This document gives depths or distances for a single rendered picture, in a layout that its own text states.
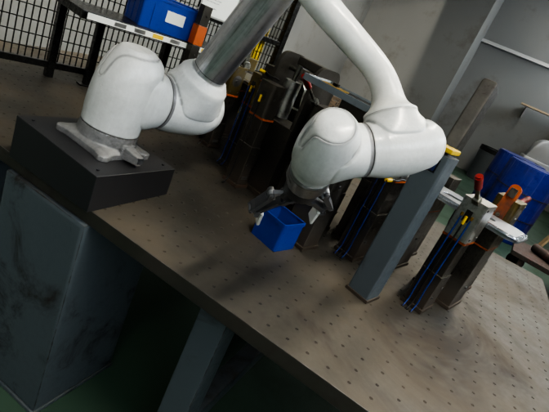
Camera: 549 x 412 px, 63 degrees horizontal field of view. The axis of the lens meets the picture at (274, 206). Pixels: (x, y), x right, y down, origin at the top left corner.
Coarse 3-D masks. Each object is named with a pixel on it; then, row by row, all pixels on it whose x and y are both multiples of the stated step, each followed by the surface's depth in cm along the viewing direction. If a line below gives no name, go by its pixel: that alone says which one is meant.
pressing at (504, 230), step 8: (248, 80) 189; (440, 192) 140; (448, 192) 145; (440, 200) 136; (448, 200) 134; (456, 200) 139; (456, 208) 133; (488, 224) 127; (496, 224) 131; (504, 224) 136; (496, 232) 126; (504, 232) 125; (512, 232) 130; (520, 232) 135; (512, 240) 124; (520, 240) 127
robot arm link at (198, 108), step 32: (256, 0) 109; (288, 0) 109; (224, 32) 115; (256, 32) 113; (192, 64) 122; (224, 64) 118; (192, 96) 121; (224, 96) 127; (160, 128) 125; (192, 128) 129
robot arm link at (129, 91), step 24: (120, 48) 109; (144, 48) 115; (96, 72) 110; (120, 72) 108; (144, 72) 109; (96, 96) 110; (120, 96) 109; (144, 96) 112; (168, 96) 118; (96, 120) 112; (120, 120) 112; (144, 120) 116
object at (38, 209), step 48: (0, 240) 124; (48, 240) 115; (96, 240) 115; (0, 288) 128; (48, 288) 119; (96, 288) 127; (0, 336) 132; (48, 336) 122; (96, 336) 140; (0, 384) 136; (48, 384) 131
